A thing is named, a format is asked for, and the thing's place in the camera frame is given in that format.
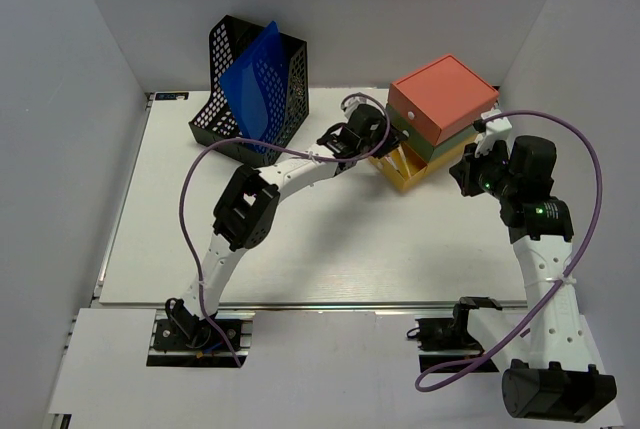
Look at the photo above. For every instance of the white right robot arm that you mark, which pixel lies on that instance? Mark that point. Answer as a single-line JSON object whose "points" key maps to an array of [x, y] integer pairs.
{"points": [[550, 374]]}

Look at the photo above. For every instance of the yellow drawer box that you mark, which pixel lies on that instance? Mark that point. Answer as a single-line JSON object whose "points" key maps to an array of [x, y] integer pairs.
{"points": [[405, 169]]}

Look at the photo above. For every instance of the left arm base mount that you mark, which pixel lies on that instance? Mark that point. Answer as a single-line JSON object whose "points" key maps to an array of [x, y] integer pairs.
{"points": [[169, 348]]}

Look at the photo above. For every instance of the orange drawer box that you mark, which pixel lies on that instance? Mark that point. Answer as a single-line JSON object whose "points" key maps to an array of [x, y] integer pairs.
{"points": [[442, 98]]}

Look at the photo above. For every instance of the blue plastic folder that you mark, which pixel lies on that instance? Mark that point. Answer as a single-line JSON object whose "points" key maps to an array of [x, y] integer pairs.
{"points": [[255, 86]]}

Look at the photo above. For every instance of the black mesh file rack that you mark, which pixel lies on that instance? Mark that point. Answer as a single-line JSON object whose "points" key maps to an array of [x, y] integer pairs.
{"points": [[215, 121]]}

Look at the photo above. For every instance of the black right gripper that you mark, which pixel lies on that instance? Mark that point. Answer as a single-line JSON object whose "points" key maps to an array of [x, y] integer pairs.
{"points": [[465, 170]]}

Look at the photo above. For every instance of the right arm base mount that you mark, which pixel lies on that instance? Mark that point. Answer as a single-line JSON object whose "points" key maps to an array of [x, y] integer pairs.
{"points": [[445, 339]]}

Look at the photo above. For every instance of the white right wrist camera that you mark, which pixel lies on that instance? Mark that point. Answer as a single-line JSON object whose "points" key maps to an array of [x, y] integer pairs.
{"points": [[492, 126]]}

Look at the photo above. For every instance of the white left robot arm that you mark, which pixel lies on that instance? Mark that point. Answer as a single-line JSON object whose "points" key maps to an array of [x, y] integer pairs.
{"points": [[244, 213]]}

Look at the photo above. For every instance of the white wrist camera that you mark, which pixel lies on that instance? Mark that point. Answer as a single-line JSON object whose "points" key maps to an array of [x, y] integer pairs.
{"points": [[492, 126], [352, 101]]}

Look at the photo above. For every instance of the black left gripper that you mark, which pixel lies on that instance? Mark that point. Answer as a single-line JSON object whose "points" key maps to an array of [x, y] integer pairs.
{"points": [[389, 137]]}

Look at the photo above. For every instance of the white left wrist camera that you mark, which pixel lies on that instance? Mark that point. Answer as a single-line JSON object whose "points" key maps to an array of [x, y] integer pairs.
{"points": [[352, 101]]}

